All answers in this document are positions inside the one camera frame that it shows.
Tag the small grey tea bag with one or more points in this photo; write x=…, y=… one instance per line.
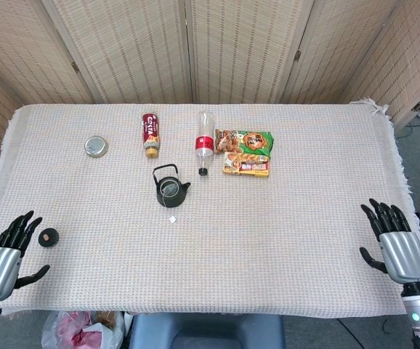
x=169, y=189

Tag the blue grey stool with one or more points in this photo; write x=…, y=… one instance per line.
x=210, y=331

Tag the pink white plastic bag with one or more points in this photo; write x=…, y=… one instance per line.
x=75, y=331

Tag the green snack bag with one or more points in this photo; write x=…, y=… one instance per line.
x=257, y=143

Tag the black teapot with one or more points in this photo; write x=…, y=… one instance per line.
x=177, y=199

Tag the clear bottle with red label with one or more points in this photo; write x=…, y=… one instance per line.
x=204, y=145

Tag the yellow curry box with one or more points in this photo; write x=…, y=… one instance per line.
x=246, y=167

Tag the pale woven tablecloth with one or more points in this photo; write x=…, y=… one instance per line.
x=250, y=247

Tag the black teapot lid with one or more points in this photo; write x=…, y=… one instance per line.
x=48, y=238

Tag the round metal tin lid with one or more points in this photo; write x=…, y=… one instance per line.
x=96, y=146

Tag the woven folding screen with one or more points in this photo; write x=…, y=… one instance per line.
x=130, y=47

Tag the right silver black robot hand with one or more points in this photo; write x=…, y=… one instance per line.
x=406, y=256

